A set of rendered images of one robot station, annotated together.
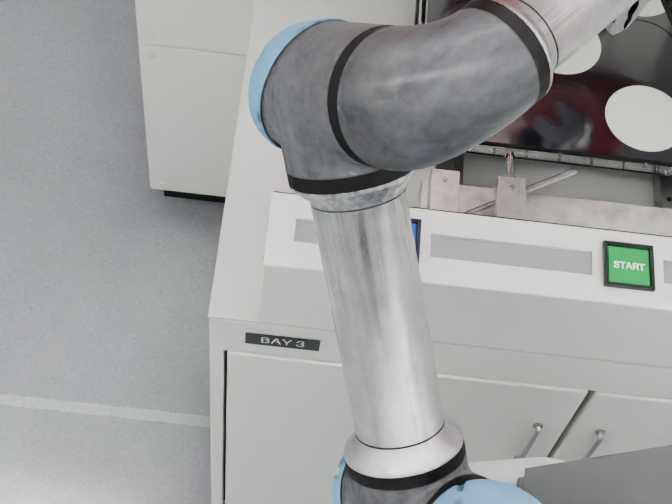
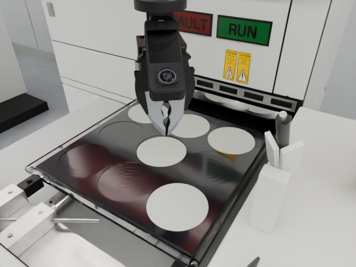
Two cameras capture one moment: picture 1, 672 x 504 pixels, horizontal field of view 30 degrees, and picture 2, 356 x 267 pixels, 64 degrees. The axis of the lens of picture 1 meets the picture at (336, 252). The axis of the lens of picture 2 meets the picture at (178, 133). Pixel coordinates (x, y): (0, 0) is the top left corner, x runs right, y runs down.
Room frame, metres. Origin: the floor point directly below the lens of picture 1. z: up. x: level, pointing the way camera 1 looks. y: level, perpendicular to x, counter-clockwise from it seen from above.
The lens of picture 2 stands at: (0.72, -0.54, 1.26)
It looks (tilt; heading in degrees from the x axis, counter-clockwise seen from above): 34 degrees down; 36
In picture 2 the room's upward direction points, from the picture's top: straight up
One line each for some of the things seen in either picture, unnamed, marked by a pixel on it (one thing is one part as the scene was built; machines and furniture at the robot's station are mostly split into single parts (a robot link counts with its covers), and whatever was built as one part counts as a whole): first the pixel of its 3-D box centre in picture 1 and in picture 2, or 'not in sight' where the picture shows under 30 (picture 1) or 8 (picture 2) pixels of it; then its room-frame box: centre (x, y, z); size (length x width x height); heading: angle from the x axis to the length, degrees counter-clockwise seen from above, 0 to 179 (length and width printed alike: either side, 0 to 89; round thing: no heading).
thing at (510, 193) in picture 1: (509, 211); (28, 228); (0.81, -0.19, 0.89); 0.08 x 0.03 x 0.03; 4
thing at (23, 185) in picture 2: (444, 161); (30, 184); (0.87, -0.11, 0.90); 0.04 x 0.02 x 0.03; 4
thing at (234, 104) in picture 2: not in sight; (203, 107); (1.29, -0.21, 0.89); 0.44 x 0.02 x 0.10; 94
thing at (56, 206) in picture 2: (510, 168); (61, 203); (0.88, -0.19, 0.89); 0.05 x 0.01 x 0.01; 4
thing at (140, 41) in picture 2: not in sight; (161, 41); (1.05, -0.27, 1.13); 0.09 x 0.08 x 0.12; 46
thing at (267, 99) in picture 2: not in sight; (205, 83); (1.30, -0.21, 0.96); 0.44 x 0.01 x 0.02; 94
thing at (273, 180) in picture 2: not in sight; (276, 176); (0.99, -0.49, 1.03); 0.06 x 0.04 x 0.13; 4
